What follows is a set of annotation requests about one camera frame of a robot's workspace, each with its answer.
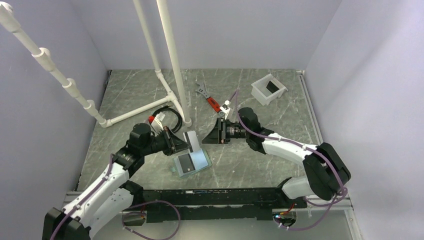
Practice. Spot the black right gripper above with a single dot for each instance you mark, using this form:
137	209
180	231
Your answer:
218	135

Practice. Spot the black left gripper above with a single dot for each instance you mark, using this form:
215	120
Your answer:
173	144

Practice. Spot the white magnetic stripe card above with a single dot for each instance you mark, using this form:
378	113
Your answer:
191	139

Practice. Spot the black vip credit card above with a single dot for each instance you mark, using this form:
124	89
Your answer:
186	163

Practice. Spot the green card holder wallet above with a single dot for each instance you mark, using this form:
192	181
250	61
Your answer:
200	159

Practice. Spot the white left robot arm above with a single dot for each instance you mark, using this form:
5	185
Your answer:
113	191

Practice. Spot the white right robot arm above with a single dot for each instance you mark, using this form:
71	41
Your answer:
325	173

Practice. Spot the white card box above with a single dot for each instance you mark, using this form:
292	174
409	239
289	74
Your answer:
261	94

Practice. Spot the stack of cards in box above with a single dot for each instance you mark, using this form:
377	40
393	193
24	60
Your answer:
272	87

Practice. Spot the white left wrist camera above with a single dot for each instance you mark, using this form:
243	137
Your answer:
156	122

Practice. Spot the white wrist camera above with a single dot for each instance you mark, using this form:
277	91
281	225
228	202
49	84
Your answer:
225	109
156	122

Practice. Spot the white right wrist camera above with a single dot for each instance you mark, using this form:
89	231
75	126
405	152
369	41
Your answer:
225	109

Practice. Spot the red handled adjustable wrench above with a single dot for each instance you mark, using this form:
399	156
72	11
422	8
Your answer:
212	102

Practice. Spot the white pvc pipe frame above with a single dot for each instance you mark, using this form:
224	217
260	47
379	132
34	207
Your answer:
54	67

